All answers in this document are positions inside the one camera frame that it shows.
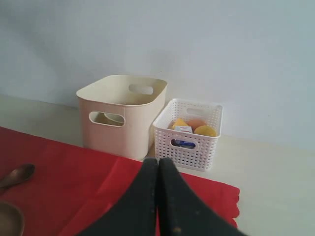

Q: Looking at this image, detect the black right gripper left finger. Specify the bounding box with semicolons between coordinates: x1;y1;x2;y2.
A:
78;158;158;236

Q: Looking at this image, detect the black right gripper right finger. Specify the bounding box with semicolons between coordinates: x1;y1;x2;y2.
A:
157;158;244;236

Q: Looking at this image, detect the blue white milk carton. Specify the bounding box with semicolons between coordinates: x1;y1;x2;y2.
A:
171;125;196;149

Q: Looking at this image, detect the yellow lemon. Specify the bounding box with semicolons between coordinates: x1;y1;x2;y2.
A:
194;125;217;137

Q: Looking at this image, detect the yellow cheese wedge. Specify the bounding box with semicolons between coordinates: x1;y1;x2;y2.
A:
171;118;188;130

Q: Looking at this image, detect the pale green ceramic bowl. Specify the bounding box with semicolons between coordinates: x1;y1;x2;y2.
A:
104;113;125;126

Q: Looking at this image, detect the brown egg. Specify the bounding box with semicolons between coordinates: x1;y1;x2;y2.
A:
187;119;207;130

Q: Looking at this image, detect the white perforated plastic basket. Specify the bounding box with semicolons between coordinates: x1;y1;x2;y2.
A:
153;98;223;171

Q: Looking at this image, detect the red table cloth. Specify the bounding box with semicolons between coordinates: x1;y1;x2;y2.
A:
0;126;241;236

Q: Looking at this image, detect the cream plastic storage bin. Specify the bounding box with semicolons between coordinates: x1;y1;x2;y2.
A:
76;75;168;160

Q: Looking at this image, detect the brown round plate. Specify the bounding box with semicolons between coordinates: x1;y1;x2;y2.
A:
0;201;25;236

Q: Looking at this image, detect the dark wooden spoon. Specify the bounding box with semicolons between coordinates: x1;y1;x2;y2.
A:
0;164;35;189

